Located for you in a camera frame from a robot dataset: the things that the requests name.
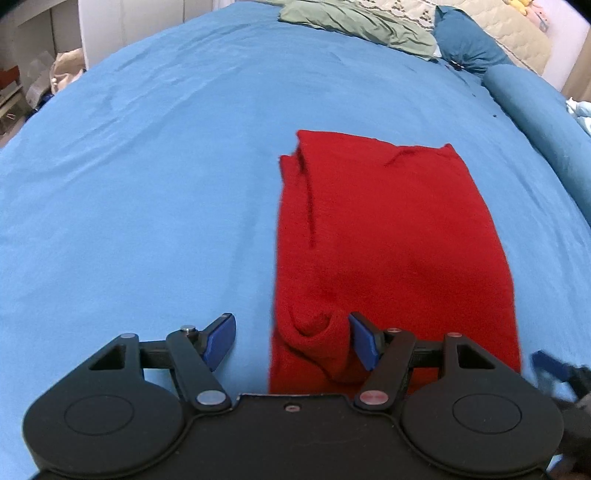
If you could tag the yellow plush toy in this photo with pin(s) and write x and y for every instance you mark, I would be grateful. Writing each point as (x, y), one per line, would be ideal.
(519, 3)

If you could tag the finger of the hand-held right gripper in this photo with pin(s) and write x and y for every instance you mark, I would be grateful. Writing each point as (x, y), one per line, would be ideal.
(551, 367)

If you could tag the clear plastic bag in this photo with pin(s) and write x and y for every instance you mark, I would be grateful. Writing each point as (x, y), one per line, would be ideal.
(39, 76)

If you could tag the bed with blue sheet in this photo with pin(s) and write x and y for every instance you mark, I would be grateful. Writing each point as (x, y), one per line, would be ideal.
(138, 207)

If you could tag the dark blue pillow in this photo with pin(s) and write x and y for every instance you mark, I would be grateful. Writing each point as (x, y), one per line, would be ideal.
(466, 41)

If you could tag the red knit sweater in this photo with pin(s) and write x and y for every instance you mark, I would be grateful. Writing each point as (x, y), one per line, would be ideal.
(392, 249)

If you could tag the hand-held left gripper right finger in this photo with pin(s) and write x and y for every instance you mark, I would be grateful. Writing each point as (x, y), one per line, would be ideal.
(364, 344)

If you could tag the light blue blanket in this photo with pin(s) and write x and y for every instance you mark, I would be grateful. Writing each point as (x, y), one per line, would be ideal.
(581, 113)

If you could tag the green pillow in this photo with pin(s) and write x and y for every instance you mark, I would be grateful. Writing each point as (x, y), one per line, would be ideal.
(364, 23)

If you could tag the white shelf unit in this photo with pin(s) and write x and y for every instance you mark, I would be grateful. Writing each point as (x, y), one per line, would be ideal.
(27, 50)

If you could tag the beige quilted headboard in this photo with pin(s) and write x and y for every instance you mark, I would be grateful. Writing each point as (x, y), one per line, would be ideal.
(512, 39)

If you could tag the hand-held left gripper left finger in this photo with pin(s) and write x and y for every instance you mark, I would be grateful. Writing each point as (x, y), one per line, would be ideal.
(219, 342)

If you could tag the blue rolled bolster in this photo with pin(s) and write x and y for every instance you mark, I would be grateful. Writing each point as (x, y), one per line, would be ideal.
(540, 120)

